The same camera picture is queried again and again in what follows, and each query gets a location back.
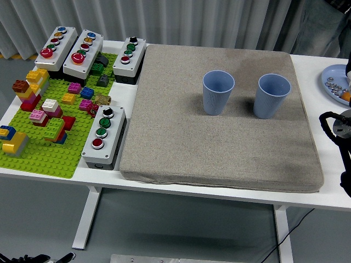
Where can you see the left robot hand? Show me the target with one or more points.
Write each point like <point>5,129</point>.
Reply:
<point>35,259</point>

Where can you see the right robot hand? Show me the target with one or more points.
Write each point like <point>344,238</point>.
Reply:
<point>348,67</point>

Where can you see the blue ribbed plastic cup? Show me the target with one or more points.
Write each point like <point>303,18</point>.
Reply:
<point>267,107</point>
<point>216,101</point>

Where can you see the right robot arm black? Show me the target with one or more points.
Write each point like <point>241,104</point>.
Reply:
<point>341,127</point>

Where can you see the blue plastic plate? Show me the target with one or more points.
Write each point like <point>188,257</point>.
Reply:
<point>336,72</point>

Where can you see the small orange object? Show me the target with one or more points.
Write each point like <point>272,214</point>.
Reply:
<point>346,95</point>

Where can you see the person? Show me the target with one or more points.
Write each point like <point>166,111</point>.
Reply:
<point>315,27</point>

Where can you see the white table leg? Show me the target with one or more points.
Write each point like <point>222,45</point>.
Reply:
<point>87,216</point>
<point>283,235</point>

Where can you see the green studded baseplate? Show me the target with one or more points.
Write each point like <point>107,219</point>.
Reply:
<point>41,164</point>

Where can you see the blue yellow grey brick stack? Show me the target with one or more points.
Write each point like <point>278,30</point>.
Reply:
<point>16,142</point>

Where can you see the green orange blue brick stack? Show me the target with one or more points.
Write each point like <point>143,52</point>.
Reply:
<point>53,128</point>

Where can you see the red toy brick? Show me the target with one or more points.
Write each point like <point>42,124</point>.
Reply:
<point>70,122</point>

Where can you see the pink and red brick stack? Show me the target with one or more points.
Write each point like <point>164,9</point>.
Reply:
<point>38,116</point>

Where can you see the four-button grey control box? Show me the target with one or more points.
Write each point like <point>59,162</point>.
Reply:
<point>137,57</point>
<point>115,137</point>

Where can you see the white and pink brick stack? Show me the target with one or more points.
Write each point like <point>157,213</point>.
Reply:
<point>50,105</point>

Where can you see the yellow white pink brick tower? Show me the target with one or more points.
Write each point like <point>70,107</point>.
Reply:
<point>30,98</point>

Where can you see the magenta toy brick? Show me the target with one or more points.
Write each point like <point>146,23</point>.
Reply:
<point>74,88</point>
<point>85,105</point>

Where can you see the yellow toy brick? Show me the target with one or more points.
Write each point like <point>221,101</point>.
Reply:
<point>68,99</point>

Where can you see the brass pipe fitting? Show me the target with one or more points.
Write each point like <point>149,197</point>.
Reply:
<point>102,99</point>

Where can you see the brown toy brick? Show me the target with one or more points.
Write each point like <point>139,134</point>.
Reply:
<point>20,86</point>

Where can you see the blue toy brick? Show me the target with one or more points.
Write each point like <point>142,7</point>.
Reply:
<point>87,93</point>

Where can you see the grey-brown cushion mat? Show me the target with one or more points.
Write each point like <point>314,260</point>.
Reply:
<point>192,142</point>

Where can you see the dark green toy brick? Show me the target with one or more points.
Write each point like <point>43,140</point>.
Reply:
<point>97,68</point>

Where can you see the dark grey sloped brick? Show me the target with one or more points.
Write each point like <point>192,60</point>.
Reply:
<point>102,60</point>

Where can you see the five-button grey control box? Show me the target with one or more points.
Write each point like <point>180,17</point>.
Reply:
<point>94,48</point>
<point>68,43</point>

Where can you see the white pleated curtain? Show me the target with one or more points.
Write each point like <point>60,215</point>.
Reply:
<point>109,16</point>

